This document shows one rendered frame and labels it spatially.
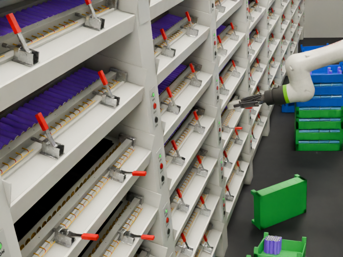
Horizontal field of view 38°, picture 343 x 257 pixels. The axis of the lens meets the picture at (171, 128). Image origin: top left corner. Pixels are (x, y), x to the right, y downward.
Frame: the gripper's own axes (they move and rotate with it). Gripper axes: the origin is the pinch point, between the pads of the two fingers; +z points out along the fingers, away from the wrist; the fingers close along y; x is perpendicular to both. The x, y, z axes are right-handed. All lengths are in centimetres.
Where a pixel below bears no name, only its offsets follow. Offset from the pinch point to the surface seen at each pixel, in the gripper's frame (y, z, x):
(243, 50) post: -27.4, -5.3, -20.0
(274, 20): -147, -5, -10
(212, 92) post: 42.6, -5.4, -21.8
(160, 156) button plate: 108, -6, -26
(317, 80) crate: -77, -33, 21
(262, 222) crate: 17, -1, 60
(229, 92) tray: 11.8, -3.0, -10.5
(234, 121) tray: 2.5, 1.9, 8.1
